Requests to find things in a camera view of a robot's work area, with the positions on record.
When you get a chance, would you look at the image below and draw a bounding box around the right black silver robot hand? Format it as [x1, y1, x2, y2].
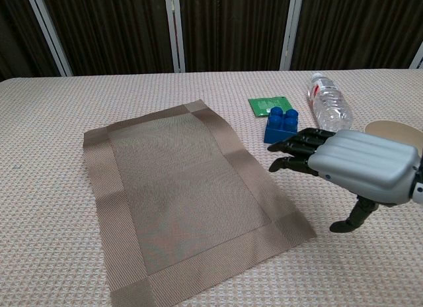
[267, 126, 423, 234]

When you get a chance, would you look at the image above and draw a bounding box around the light brown bowl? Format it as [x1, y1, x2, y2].
[364, 120, 423, 149]

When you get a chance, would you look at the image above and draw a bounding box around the brown woven placemat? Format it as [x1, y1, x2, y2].
[82, 100, 317, 303]

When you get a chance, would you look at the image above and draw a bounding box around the clear plastic water bottle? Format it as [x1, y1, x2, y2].
[307, 72, 354, 131]

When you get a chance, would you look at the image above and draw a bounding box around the blue toy building brick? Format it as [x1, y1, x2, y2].
[263, 106, 300, 145]

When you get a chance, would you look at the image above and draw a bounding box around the green foil sachet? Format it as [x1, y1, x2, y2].
[247, 96, 293, 118]

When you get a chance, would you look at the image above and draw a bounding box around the black pleated curtain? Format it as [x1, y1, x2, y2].
[0, 0, 423, 81]

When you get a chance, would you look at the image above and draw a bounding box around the beige woven tablecloth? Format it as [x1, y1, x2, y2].
[0, 67, 423, 307]

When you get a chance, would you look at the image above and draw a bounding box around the silver aluminium frame post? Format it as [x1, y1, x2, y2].
[408, 44, 423, 69]
[280, 0, 305, 71]
[24, 0, 73, 77]
[164, 0, 186, 73]

